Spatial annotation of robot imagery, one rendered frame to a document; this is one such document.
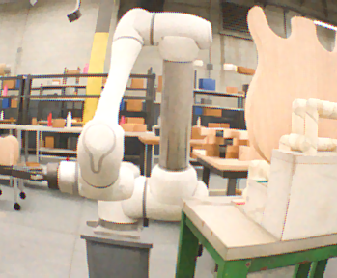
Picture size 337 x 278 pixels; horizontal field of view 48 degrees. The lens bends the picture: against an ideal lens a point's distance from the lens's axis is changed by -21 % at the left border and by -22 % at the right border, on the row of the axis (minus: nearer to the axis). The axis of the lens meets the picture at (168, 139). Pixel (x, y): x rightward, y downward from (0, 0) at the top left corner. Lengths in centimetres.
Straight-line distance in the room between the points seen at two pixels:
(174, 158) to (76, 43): 1067
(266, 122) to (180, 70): 56
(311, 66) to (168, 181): 77
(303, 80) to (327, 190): 31
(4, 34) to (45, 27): 155
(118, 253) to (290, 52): 100
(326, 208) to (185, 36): 83
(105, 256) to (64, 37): 1081
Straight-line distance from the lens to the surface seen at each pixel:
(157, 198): 161
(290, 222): 82
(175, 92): 150
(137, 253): 164
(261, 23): 102
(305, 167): 81
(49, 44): 1225
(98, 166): 103
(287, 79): 102
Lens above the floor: 116
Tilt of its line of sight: 3 degrees down
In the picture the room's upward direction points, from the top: 4 degrees clockwise
